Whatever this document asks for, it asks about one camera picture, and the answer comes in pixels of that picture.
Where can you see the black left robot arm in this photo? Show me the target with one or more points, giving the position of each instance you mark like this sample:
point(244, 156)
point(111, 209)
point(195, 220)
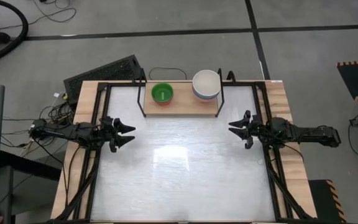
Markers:
point(61, 132)

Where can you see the wooden shelf with black frame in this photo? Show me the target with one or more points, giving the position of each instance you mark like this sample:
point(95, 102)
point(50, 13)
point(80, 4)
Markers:
point(185, 105)

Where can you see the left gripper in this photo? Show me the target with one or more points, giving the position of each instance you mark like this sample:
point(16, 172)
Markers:
point(108, 133)

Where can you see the green plastic bowl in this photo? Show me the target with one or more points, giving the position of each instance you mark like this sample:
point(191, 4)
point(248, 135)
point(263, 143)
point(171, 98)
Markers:
point(162, 92)

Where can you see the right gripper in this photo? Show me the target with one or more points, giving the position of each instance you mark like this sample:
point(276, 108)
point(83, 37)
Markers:
point(256, 130)

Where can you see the orange plastic bowl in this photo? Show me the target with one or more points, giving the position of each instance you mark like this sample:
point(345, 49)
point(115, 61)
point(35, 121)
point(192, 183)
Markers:
point(163, 104)

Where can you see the black metal table frame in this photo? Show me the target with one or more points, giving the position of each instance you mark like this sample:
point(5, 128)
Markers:
point(244, 83)

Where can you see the black perforated computer case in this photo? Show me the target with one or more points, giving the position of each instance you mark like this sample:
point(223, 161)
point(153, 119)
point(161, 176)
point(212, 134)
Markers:
point(104, 73)

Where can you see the blue plastic bowl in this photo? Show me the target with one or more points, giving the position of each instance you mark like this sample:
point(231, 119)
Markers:
point(206, 98)

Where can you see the light pink plastic bowl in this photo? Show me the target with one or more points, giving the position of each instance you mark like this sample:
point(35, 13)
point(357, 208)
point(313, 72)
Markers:
point(206, 101)

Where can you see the white plastic bowl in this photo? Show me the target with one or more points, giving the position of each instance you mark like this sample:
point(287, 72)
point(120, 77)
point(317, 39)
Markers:
point(206, 82)

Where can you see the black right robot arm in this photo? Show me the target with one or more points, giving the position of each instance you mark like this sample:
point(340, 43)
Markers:
point(309, 135)

